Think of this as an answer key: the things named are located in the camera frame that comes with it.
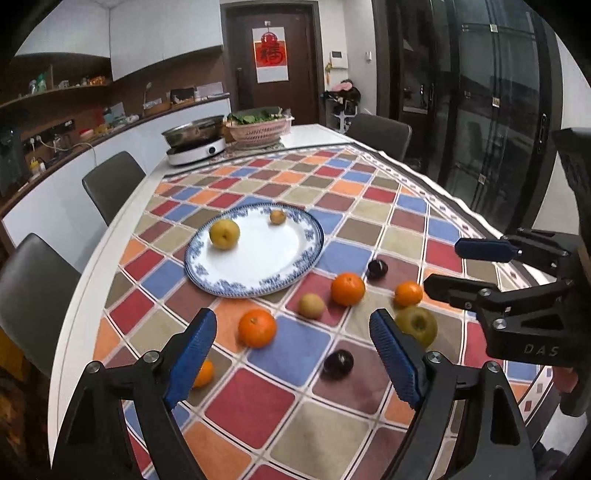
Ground pink plastic basket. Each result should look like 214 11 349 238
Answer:
225 115 295 149

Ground wooden wall shelf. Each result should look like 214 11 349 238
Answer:
0 80 114 110

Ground red and white wall calendar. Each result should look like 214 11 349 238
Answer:
252 26 290 84

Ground white sideboard counter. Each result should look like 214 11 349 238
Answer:
0 95 232 273

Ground dark water dispenser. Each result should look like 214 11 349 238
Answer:
0 124 28 195

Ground white induction cooker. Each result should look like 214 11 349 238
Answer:
165 136 227 167

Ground large orange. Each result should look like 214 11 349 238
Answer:
331 272 366 306
238 308 278 349

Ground blue and white patterned plate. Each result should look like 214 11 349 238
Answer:
184 203 325 298

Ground black framed glass doors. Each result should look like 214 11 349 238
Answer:
374 0 561 232

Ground yellow pear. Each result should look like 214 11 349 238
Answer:
209 219 241 251

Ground colourful chequered tablecloth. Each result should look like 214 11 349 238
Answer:
92 143 555 480

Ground grey dining chair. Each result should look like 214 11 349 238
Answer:
82 151 147 227
0 233 81 379
346 113 413 162

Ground small orange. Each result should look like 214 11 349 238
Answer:
191 359 215 388
394 281 424 308

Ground green apple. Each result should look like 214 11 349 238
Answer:
394 305 438 348

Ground white storage rack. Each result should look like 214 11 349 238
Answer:
325 90 362 131

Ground steel hot pot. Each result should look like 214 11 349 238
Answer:
161 116 226 147

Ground dark brown door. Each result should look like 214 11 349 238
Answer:
221 2 326 125

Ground green leafy vegetables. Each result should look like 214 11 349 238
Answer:
227 107 289 126

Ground patterned placemat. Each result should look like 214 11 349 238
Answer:
226 141 284 153

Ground person's right hand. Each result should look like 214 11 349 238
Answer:
551 367 580 395

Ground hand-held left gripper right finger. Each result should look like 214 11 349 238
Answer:
369 308 539 480

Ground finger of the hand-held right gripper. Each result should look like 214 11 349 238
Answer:
455 228 583 278
424 272 578 324

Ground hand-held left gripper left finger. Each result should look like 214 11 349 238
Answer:
53 308 218 480

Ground white upper cabinets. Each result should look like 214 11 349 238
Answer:
14 0 225 81

